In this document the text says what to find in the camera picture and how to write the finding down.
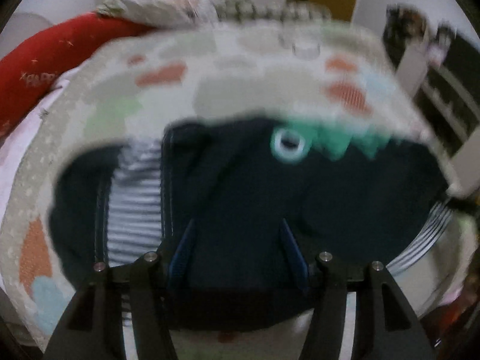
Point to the floral white pillow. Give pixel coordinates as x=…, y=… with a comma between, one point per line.
x=169, y=14

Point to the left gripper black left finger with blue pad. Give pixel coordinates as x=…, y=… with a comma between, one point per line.
x=127, y=273

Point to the pink white fleece blanket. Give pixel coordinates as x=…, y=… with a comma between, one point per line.
x=16, y=144

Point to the dark navy striped-lined pants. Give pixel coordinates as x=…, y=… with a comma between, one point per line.
x=240, y=210

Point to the cluttered white shelf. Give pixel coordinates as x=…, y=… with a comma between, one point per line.
x=439, y=69

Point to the red plush blanket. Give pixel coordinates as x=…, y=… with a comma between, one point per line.
x=28, y=72

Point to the heart-patterned quilted bedspread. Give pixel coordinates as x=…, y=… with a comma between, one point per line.
x=323, y=73

